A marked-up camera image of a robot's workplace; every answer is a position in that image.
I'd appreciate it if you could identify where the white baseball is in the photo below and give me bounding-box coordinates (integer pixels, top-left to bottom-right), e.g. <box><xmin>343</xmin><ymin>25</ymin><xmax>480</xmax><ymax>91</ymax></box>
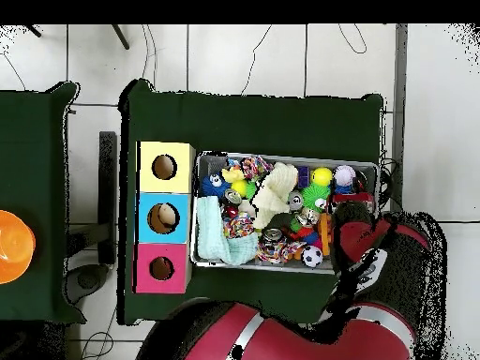
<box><xmin>333</xmin><ymin>164</ymin><xmax>357</xmax><ymax>187</ymax></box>

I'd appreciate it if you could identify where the yellow plush duck toy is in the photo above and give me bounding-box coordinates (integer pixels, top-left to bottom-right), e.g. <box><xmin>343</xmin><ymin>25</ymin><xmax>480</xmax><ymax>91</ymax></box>
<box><xmin>220</xmin><ymin>164</ymin><xmax>246</xmax><ymax>184</ymax></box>

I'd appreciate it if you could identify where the orange plastic bowl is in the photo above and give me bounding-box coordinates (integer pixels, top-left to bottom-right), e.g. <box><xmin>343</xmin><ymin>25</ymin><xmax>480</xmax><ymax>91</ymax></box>
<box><xmin>0</xmin><ymin>209</ymin><xmax>38</xmax><ymax>285</ymax></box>

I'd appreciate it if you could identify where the light blue muslin cloth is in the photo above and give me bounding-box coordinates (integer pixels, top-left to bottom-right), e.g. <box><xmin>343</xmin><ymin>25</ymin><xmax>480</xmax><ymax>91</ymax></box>
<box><xmin>196</xmin><ymin>195</ymin><xmax>260</xmax><ymax>265</ymax></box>

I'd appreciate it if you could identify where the green covered side table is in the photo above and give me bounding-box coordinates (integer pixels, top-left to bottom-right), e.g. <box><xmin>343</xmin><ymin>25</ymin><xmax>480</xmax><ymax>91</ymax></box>
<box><xmin>0</xmin><ymin>81</ymin><xmax>87</xmax><ymax>324</ymax></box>

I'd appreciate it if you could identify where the shallow clear mesh bin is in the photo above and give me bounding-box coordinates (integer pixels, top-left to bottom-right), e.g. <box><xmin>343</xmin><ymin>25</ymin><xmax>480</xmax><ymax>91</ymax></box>
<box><xmin>189</xmin><ymin>150</ymin><xmax>380</xmax><ymax>277</ymax></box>

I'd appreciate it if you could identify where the dark green table cloth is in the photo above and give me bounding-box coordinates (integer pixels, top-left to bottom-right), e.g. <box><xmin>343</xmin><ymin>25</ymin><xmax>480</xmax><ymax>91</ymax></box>
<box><xmin>117</xmin><ymin>78</ymin><xmax>385</xmax><ymax>333</ymax></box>

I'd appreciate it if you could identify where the small soccer ball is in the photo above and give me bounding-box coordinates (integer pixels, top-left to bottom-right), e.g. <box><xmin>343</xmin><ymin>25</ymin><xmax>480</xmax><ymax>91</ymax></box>
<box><xmin>300</xmin><ymin>245</ymin><xmax>324</xmax><ymax>268</ymax></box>

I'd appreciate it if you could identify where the yellow smooth ball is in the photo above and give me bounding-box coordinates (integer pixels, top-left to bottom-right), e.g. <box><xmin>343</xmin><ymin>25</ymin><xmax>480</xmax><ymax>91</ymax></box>
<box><xmin>310</xmin><ymin>166</ymin><xmax>334</xmax><ymax>188</ymax></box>

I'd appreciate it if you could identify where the crushed drink can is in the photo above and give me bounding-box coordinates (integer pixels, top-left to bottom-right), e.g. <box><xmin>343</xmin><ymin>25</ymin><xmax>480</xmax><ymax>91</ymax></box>
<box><xmin>262</xmin><ymin>226</ymin><xmax>284</xmax><ymax>245</ymax></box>

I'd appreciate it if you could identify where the wooden three-hole box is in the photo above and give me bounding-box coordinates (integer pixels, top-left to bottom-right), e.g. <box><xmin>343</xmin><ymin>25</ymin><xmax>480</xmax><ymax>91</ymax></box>
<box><xmin>132</xmin><ymin>140</ymin><xmax>197</xmax><ymax>294</ymax></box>

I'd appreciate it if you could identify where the colourful rope knot toy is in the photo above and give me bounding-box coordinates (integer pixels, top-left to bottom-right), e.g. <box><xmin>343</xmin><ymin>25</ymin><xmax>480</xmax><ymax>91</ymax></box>
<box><xmin>239</xmin><ymin>155</ymin><xmax>274</xmax><ymax>181</ymax></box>

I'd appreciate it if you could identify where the green spiky ball with eyes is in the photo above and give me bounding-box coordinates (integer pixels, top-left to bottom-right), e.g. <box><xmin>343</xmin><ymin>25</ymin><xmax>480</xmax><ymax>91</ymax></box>
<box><xmin>301</xmin><ymin>184</ymin><xmax>332</xmax><ymax>213</ymax></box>

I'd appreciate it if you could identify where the blue spiky ball with eyes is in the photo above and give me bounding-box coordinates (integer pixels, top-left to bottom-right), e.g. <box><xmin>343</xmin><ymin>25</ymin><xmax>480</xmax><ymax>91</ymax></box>
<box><xmin>200</xmin><ymin>172</ymin><xmax>231</xmax><ymax>198</ymax></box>

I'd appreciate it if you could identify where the black stand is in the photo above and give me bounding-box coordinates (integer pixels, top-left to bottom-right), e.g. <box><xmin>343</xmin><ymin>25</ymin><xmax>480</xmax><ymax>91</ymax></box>
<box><xmin>65</xmin><ymin>130</ymin><xmax>118</xmax><ymax>306</ymax></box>

